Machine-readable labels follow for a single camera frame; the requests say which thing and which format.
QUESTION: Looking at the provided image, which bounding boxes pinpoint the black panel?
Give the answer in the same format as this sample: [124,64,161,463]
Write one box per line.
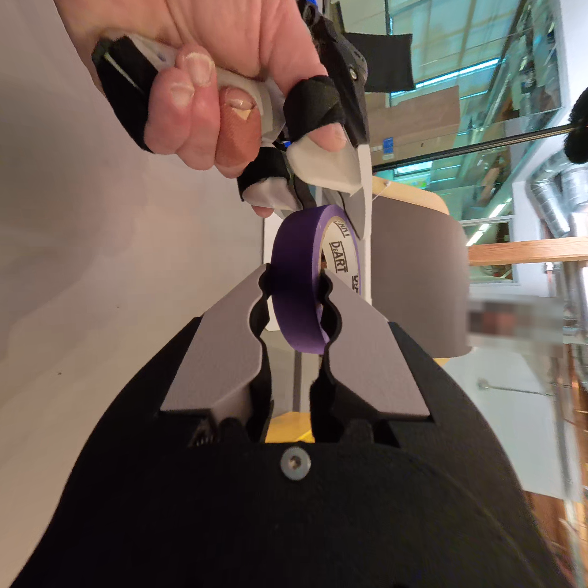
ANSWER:
[345,32,415,92]

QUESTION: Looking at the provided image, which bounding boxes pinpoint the silver ventilation duct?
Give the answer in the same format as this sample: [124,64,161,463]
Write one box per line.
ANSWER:
[527,151,588,239]

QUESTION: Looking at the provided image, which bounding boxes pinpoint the wooden railing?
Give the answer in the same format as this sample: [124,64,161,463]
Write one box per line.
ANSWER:
[469,239,588,266]

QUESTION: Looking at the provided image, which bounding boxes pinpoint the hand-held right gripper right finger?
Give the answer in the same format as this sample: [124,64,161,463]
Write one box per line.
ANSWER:
[310,269,432,443]

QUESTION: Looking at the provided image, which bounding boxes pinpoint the purple tape roll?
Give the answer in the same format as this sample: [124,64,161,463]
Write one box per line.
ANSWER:
[271,204,364,355]

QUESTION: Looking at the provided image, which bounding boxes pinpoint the brown wooden panel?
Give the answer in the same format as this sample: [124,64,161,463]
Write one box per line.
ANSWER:
[367,85,461,167]

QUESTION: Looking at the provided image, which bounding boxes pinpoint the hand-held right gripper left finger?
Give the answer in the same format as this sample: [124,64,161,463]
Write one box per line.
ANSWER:
[160,263,276,443]

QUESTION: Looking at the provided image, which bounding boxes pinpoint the yellow plastic bin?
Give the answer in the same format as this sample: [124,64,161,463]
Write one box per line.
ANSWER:
[269,411,315,444]

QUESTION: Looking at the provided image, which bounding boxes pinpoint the person's left hand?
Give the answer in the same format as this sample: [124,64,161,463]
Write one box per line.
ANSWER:
[53,0,347,219]

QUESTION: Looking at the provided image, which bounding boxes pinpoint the dark board with wooden rim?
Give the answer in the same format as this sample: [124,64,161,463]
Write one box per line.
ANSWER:
[370,177,473,364]

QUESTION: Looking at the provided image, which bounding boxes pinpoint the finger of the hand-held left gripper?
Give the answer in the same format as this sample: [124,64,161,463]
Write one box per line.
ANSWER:
[342,142,373,241]

